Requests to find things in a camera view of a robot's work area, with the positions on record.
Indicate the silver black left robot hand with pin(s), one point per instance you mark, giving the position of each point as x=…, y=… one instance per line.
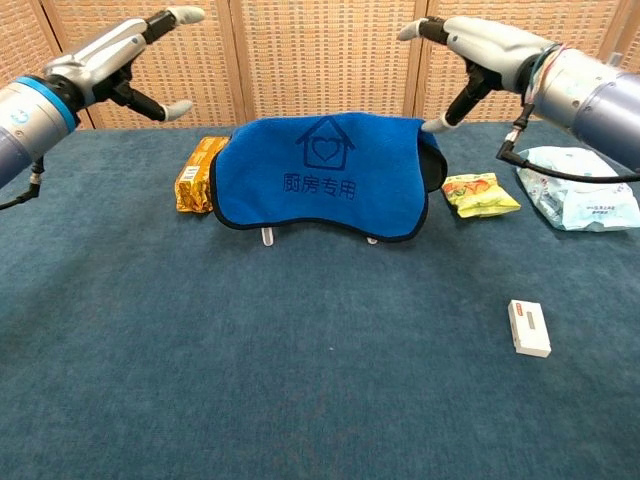
x=100, y=55

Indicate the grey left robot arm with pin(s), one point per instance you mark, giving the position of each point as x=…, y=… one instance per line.
x=30, y=120

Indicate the woven bamboo folding screen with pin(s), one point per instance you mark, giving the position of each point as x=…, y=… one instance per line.
x=320, y=60

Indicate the light blue wet wipes pack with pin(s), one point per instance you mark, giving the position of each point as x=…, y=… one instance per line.
x=575, y=205

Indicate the yellow green snack bag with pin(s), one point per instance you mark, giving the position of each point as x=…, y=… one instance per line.
x=480, y=197

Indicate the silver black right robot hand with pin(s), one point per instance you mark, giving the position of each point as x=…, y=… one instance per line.
x=495, y=50

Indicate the small white box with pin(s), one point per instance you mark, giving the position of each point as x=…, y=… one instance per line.
x=529, y=330

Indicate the gold foil snack package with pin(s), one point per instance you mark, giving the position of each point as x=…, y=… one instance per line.
x=195, y=185

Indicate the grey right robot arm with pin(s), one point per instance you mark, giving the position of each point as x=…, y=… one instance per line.
x=590, y=95

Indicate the blue kitchen towel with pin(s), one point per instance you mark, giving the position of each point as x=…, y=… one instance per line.
x=320, y=200

